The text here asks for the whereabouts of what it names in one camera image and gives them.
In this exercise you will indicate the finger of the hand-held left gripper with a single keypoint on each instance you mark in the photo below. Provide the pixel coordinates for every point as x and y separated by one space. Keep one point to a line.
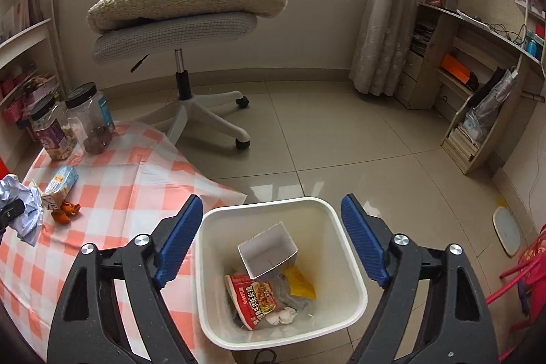
9 212

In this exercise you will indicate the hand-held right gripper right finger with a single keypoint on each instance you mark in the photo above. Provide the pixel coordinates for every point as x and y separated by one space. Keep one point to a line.
362 244

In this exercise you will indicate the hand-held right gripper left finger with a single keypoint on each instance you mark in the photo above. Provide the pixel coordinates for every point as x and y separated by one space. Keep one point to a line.
181 240

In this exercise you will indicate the silver purple wrapper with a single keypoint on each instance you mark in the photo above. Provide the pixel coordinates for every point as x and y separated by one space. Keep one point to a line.
23 197

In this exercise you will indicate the cream plastic waste bin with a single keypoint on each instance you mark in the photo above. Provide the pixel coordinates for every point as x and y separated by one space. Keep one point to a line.
213 261

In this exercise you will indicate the yellow snack wrapper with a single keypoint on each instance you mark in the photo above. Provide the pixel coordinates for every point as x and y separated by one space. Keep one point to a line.
300 285

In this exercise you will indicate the white paper box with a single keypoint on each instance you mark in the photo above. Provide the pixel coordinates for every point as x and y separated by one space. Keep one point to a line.
266 255

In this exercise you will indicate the red snack wrapper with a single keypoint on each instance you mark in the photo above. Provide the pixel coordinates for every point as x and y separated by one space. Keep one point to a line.
251 300

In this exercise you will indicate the white tissue ball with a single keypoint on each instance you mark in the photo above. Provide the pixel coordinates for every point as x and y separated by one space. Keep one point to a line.
281 316

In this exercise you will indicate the orange peel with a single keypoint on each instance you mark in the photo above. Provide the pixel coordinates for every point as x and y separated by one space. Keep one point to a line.
66 212

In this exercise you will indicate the small drink carton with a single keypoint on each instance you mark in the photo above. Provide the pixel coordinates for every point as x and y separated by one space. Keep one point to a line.
62 180

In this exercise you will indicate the labelled plastic snack jar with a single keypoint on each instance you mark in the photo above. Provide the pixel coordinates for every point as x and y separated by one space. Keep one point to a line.
53 133

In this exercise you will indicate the clear plastic jar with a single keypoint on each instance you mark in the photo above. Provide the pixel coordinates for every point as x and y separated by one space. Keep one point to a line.
91 125

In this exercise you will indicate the red plastic stool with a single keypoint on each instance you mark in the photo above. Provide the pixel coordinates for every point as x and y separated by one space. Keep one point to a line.
531 266

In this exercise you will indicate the silver plastic bag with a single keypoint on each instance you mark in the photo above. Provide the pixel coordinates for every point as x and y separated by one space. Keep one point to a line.
490 108

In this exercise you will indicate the orange flat box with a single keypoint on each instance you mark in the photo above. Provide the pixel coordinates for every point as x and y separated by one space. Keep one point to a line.
454 67

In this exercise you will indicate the grey office chair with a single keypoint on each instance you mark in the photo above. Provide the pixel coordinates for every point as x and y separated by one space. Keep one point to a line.
179 31

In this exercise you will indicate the wooden desk shelf unit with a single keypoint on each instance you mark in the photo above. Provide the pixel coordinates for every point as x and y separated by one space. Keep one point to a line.
469 35

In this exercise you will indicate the blue bottle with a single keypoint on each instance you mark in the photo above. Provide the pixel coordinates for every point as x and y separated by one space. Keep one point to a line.
532 44

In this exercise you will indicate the white wall bookshelf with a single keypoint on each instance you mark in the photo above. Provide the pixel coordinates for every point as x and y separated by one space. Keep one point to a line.
25 48

